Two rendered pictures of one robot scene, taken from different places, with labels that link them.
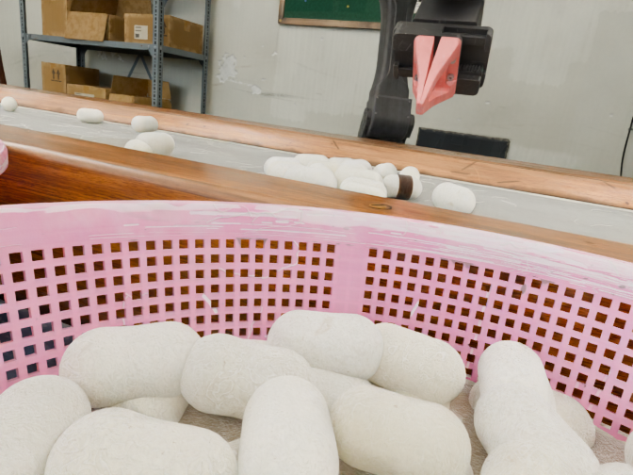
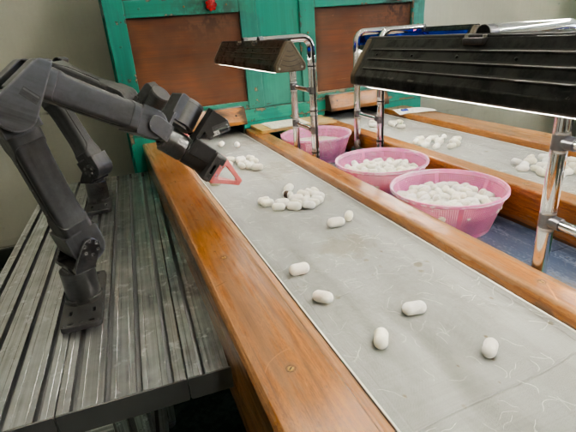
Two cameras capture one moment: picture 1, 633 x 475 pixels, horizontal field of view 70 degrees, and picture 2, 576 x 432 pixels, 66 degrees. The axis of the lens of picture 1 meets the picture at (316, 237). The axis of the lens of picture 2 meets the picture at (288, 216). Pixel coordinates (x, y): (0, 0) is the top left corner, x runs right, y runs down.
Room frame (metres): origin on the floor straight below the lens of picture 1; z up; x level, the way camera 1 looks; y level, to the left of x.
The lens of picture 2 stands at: (1.03, 0.74, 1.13)
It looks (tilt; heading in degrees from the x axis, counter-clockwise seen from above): 23 degrees down; 230
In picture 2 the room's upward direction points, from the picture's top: 4 degrees counter-clockwise
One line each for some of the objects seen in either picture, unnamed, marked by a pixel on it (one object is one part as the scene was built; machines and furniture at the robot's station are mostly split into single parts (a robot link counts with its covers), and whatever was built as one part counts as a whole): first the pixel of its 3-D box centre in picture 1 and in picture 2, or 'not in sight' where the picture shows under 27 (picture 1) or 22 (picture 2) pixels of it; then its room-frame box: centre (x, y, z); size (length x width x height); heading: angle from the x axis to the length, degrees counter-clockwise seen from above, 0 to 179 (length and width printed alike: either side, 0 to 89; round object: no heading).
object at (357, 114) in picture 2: not in sight; (388, 96); (-0.26, -0.20, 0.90); 0.20 x 0.19 x 0.45; 70
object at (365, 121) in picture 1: (385, 127); (76, 250); (0.85, -0.10, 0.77); 0.09 x 0.06 x 0.06; 98
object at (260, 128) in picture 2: not in sight; (293, 123); (-0.21, -0.64, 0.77); 0.33 x 0.15 x 0.01; 160
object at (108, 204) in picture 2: not in sight; (98, 191); (0.62, -0.65, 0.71); 0.20 x 0.07 x 0.08; 67
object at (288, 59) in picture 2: not in sight; (250, 53); (0.19, -0.37, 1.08); 0.62 x 0.08 x 0.07; 70
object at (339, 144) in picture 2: not in sight; (316, 145); (-0.13, -0.43, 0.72); 0.27 x 0.27 x 0.10
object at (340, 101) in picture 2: not in sight; (357, 99); (-0.54, -0.57, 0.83); 0.30 x 0.06 x 0.07; 160
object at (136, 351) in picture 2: not in sight; (194, 228); (0.51, -0.27, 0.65); 1.20 x 0.90 x 0.04; 67
